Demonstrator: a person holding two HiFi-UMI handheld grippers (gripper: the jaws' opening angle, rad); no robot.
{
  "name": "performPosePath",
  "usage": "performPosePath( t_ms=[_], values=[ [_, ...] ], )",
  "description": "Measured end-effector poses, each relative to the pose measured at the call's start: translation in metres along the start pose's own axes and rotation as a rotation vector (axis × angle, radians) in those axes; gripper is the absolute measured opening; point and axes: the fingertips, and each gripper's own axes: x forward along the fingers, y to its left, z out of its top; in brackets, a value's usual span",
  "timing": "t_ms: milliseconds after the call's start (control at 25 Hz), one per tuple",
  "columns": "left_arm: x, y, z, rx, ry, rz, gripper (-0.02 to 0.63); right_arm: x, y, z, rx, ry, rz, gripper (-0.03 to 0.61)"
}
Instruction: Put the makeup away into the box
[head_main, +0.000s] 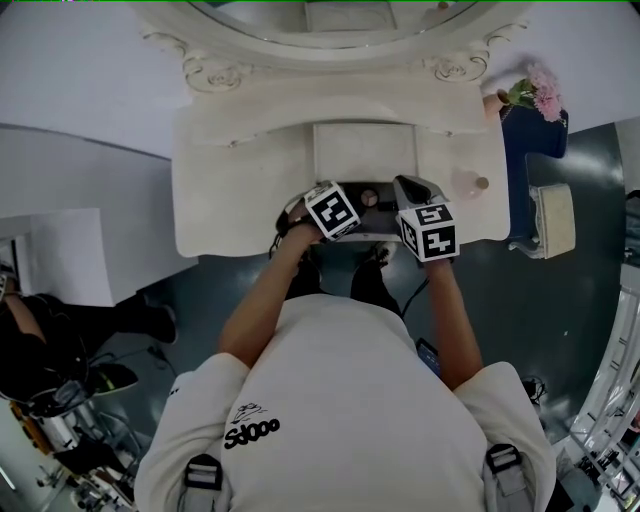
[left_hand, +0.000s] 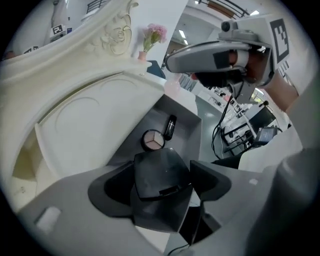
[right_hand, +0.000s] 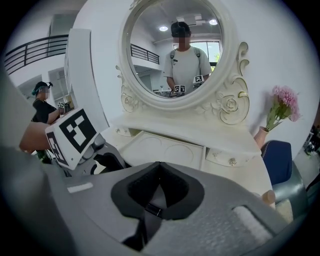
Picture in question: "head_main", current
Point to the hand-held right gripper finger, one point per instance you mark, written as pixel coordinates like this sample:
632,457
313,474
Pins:
430,190
400,200

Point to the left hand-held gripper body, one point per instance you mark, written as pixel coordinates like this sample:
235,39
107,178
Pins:
332,212

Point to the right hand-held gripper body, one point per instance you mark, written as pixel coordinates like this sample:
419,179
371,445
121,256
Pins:
432,232

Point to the person's left forearm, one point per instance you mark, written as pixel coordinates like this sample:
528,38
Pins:
260,310

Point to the person's right forearm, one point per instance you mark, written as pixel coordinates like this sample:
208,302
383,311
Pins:
457,325

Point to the person's left hand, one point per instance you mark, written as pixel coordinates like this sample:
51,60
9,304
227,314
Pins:
304,229

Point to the person's right shoe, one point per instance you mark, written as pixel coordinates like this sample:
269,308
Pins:
384,252

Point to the person's left leg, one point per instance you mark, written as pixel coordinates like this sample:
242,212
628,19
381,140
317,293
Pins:
306,277

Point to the person's leg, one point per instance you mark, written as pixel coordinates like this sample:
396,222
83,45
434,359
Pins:
372,287
306,277

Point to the person's right leg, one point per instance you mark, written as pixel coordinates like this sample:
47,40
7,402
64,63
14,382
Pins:
372,287

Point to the pink vase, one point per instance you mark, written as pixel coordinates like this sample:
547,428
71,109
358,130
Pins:
494,104

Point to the blue chair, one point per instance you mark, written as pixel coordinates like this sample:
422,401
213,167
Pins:
532,140

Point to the cream upholstered stool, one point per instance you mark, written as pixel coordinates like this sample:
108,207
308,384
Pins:
555,220

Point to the black phone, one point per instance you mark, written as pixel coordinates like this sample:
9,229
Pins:
429,357

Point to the pink flower bunch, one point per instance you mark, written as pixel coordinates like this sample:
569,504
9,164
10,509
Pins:
545,95

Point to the oval white carved mirror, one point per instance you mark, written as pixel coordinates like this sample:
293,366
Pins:
300,55

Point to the person's white shirt torso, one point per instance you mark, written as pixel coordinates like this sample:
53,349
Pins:
345,410

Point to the white display shelf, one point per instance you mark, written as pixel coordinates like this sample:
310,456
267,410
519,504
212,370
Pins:
610,380

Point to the white side cabinet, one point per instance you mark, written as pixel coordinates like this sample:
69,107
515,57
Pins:
65,255

